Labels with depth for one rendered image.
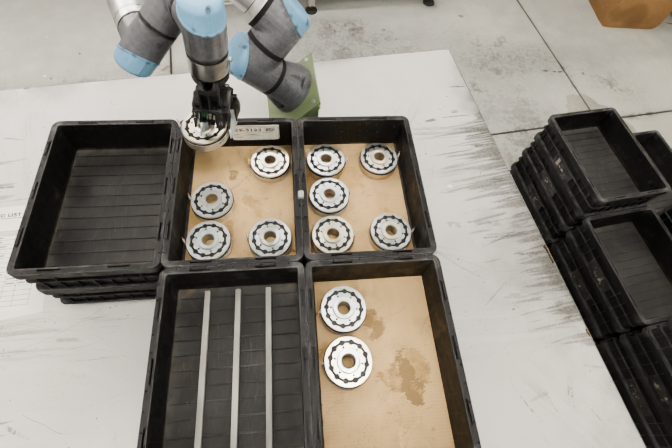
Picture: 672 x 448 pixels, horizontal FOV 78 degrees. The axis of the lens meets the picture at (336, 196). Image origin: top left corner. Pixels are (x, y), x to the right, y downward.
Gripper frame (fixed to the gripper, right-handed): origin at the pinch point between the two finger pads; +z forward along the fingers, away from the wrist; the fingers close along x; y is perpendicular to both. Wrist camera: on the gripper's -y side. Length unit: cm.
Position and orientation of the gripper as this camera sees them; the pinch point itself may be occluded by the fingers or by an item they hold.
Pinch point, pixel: (219, 127)
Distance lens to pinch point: 101.5
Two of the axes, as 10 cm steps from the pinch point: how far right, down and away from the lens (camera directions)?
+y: 0.4, 8.7, -4.9
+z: -1.6, 4.9, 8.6
